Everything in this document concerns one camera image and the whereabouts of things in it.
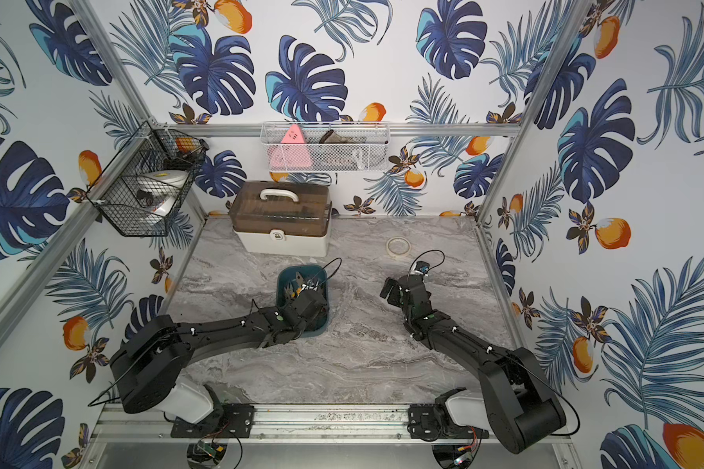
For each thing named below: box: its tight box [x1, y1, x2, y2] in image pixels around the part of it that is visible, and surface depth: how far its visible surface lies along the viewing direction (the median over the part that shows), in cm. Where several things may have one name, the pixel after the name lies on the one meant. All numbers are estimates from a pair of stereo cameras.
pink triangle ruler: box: [267, 124, 312, 170], surface depth 92 cm
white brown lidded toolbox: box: [228, 180, 333, 257], surface depth 100 cm
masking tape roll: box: [386, 236, 412, 257], surface depth 114 cm
